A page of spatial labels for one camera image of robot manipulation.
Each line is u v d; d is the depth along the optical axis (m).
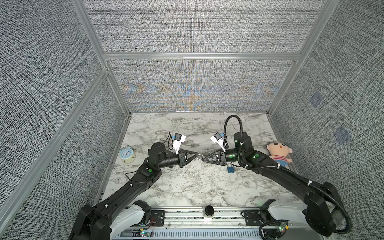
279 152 0.90
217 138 0.67
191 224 0.73
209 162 0.69
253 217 0.72
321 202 0.40
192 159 0.68
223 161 0.63
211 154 0.68
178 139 0.65
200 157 0.69
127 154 0.92
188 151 0.68
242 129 0.58
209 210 0.67
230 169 0.89
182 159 0.63
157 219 0.74
